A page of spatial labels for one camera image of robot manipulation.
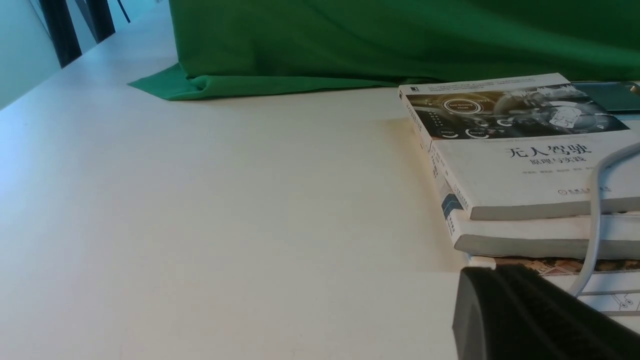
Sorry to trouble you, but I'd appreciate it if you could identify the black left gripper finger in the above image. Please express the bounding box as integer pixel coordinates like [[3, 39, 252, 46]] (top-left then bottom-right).
[[452, 265, 640, 360]]

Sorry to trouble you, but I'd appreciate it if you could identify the white middle book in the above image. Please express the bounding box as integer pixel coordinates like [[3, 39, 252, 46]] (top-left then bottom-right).
[[418, 130, 639, 259]]

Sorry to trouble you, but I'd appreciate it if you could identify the white book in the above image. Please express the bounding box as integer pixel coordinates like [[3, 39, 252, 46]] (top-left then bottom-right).
[[418, 130, 639, 259], [398, 73, 640, 221]]

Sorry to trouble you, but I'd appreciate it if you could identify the bottom illustrated book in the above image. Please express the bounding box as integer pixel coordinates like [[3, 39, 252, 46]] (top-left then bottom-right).
[[466, 254, 640, 316]]

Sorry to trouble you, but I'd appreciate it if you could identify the white top book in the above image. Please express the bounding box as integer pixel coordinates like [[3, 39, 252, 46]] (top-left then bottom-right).
[[398, 73, 640, 221]]

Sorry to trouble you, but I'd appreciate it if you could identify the green cloth backdrop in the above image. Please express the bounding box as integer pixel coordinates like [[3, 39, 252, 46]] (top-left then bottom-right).
[[131, 0, 640, 101]]

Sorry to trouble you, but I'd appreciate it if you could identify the grey cable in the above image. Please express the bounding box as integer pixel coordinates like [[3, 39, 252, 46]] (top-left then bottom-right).
[[568, 142, 640, 298]]

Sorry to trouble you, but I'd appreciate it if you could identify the black vertical post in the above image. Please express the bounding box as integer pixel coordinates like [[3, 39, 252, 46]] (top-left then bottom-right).
[[38, 0, 82, 69], [75, 0, 115, 44]]

